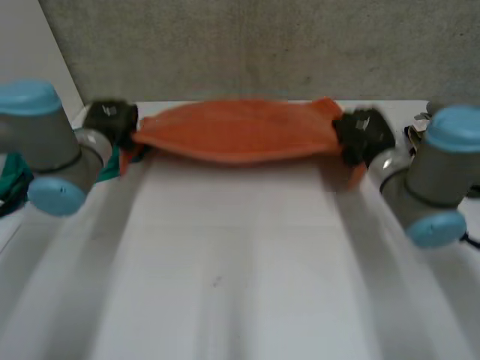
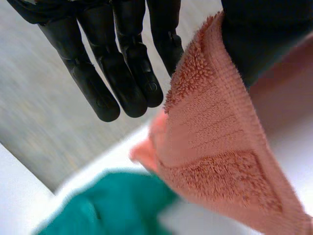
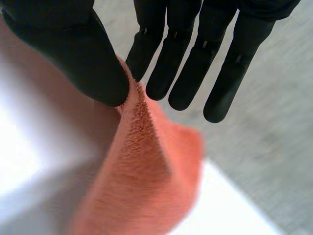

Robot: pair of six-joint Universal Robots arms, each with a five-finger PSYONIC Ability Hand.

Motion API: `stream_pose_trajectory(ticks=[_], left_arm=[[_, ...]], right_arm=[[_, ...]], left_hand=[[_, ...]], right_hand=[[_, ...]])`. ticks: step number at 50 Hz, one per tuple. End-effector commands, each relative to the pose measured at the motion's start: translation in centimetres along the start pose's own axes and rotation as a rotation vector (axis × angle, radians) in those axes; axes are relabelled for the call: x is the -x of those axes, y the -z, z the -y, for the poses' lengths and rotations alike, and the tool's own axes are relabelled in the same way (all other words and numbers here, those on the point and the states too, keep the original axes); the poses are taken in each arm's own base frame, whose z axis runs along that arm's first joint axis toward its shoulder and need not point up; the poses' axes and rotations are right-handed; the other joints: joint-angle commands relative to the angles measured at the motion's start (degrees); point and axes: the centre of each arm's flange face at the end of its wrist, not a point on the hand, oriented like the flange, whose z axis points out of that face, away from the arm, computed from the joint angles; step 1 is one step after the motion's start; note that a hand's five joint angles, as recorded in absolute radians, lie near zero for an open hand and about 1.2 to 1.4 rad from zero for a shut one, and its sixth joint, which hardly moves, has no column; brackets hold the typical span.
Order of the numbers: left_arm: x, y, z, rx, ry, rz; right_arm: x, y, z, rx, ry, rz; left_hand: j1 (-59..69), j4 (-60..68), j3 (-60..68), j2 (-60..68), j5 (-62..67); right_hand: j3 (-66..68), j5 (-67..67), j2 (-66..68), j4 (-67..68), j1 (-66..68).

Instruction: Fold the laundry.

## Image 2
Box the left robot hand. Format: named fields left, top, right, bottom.
left=6, top=0, right=313, bottom=123

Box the coral towel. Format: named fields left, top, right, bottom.
left=129, top=11, right=313, bottom=235

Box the teal towel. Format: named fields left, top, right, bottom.
left=36, top=168, right=182, bottom=235

